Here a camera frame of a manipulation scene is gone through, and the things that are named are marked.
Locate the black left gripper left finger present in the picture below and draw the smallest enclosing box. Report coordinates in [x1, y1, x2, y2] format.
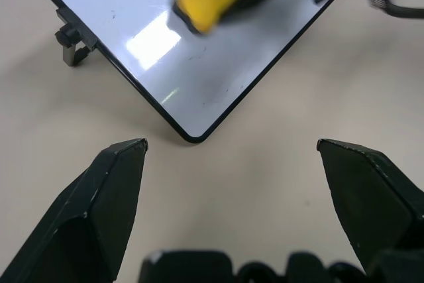
[0, 138, 149, 283]

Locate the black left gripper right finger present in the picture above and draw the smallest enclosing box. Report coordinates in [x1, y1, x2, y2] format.
[316, 139, 424, 274]

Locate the yellow whiteboard eraser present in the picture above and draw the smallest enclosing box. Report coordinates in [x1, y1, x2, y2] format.
[170, 0, 291, 37]

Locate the white whiteboard with black frame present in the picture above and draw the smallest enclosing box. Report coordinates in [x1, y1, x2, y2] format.
[17, 0, 354, 145]

